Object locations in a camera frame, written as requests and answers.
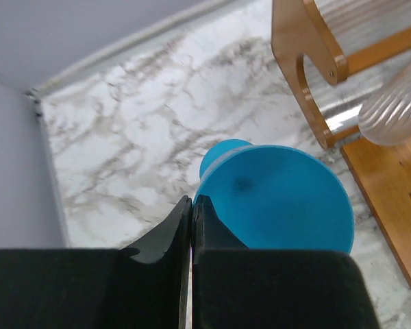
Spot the clear ribbed wine glass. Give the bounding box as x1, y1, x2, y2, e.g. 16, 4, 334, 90
358, 63, 411, 146

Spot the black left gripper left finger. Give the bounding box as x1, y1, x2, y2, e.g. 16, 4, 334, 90
0, 196, 192, 328

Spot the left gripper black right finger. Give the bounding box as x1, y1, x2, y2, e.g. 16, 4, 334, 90
191, 196, 379, 328

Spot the wooden rack base board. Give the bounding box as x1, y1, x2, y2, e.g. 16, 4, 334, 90
342, 138, 411, 287

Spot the wooden shelf rack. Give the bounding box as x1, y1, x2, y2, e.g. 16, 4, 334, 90
271, 0, 411, 149

